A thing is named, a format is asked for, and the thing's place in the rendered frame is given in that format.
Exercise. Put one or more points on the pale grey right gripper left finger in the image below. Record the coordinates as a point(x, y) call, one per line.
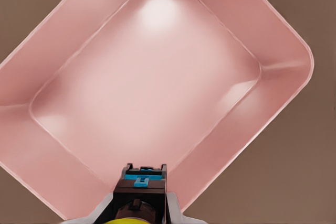
point(103, 208)

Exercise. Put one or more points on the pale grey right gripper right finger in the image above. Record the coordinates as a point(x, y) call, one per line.
point(176, 209)

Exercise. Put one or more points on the yellow push button switch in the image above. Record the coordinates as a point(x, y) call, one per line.
point(140, 195)

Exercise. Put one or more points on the pink storage box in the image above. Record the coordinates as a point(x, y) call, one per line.
point(147, 82)

